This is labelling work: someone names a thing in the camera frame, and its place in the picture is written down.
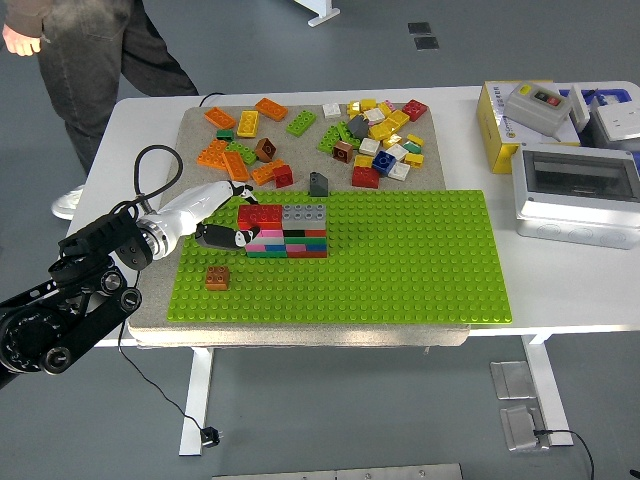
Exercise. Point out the person's hand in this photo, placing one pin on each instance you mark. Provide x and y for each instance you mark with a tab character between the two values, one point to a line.
20	41

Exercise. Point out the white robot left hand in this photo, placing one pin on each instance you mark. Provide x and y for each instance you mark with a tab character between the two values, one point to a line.
195	205

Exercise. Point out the red long building brick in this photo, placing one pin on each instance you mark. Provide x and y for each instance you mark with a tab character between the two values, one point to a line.
265	215

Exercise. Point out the brown square building brick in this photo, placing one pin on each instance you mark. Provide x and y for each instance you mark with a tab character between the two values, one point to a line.
343	151
265	149
217	277

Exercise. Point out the person's forearm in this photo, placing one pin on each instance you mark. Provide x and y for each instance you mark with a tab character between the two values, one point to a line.
27	15

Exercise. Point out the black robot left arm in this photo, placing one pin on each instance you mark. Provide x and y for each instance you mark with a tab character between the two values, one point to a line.
100	235

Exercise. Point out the orange long building brick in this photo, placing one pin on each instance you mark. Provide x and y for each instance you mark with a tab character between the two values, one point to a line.
220	117
264	172
235	166
271	108
211	153

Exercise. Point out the lime green long brick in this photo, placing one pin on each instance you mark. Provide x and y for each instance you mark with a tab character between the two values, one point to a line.
346	134
329	139
242	152
301	122

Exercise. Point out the small dark green brick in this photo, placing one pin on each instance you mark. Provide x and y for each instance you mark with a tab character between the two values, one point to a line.
225	134

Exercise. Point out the pink square building brick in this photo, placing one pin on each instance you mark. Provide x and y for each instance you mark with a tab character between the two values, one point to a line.
272	233

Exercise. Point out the red square building brick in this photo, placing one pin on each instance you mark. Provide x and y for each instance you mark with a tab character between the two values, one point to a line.
415	110
283	176

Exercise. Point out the yellow long building brick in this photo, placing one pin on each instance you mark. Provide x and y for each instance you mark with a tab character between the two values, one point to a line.
248	123

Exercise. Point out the grey long building brick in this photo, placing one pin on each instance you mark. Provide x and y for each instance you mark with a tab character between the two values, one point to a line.
304	214

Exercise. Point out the dark grey sloped brick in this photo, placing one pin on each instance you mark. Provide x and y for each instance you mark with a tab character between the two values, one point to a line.
318	185
357	125

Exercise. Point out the white square building brick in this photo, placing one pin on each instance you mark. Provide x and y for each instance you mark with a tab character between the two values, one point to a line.
374	116
369	146
399	171
331	110
397	151

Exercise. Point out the red thick building brick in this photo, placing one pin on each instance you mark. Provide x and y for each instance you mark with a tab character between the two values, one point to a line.
365	176

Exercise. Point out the blue square building brick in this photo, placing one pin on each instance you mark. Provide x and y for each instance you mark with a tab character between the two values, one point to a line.
384	162

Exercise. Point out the green studded baseplate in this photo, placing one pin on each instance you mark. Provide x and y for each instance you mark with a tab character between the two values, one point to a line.
400	260

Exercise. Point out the small pink brick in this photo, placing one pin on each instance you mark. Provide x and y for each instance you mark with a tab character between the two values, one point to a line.
390	105

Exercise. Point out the green and white brick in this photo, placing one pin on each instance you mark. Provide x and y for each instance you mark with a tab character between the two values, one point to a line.
411	147

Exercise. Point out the person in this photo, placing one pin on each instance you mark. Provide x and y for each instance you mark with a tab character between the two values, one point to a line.
90	50

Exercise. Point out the white table leg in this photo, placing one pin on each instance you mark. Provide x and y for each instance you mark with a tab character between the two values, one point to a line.
197	400
545	390

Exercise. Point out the white furniture foot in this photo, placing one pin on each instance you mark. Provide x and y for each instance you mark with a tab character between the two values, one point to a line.
320	10

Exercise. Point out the black plug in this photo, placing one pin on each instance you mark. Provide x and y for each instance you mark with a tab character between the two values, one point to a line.
207	437

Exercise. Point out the grey-brown mat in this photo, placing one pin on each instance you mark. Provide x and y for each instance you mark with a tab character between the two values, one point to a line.
430	175

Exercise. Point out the black floor socket cover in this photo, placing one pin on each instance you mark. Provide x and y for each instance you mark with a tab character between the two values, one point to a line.
426	43
419	27

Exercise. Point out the yellow cardboard box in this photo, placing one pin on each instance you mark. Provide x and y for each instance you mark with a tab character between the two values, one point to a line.
492	125

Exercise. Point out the long grey metal plate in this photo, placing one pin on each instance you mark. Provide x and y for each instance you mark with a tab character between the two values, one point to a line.
350	474

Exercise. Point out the silver metal floor plate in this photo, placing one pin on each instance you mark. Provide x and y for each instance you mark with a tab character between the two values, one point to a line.
520	427
512	380

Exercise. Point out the white distribution box clear lid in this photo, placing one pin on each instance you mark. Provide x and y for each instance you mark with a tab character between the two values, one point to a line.
575	210

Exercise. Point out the white plastic part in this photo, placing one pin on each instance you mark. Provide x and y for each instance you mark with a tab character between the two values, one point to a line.
580	107

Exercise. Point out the grey plastic box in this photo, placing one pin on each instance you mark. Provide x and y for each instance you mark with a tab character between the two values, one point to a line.
595	134

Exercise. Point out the blue plastic bin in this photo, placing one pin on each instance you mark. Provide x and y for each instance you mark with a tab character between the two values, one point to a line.
615	93

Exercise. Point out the multicolour stacked brick wall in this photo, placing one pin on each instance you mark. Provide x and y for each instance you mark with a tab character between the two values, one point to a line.
305	246

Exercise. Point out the grey push-button switch box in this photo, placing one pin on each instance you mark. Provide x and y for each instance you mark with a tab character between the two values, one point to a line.
535	110

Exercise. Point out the white wall socket panel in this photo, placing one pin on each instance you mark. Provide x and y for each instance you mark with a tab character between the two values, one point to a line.
617	122

